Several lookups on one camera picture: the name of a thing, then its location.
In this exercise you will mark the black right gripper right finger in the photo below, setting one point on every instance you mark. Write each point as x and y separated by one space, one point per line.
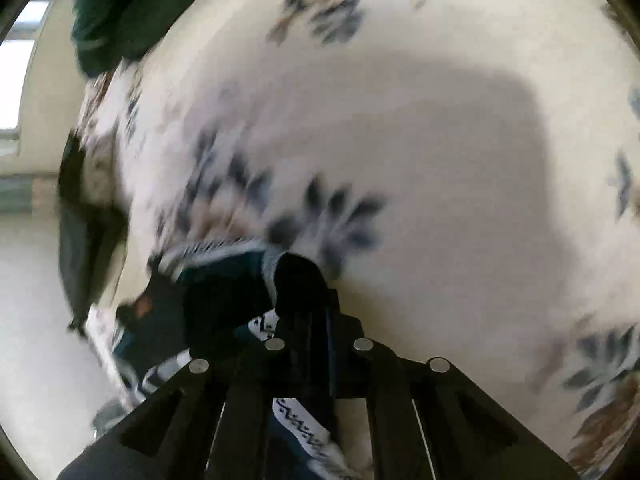
427 420

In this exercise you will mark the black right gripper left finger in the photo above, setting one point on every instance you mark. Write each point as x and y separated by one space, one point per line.
211 421

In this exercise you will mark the black teal patterned knit sweater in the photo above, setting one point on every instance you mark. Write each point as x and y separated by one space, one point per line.
221 301

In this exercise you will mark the black garment at bed edge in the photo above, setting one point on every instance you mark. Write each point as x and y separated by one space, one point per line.
88 237

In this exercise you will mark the floral cream bed blanket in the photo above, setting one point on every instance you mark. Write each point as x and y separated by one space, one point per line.
466 172

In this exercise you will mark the dark green black garment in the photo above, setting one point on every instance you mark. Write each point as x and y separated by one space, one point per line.
106 32

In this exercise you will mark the window with white frame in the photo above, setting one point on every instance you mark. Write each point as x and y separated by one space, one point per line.
17 48

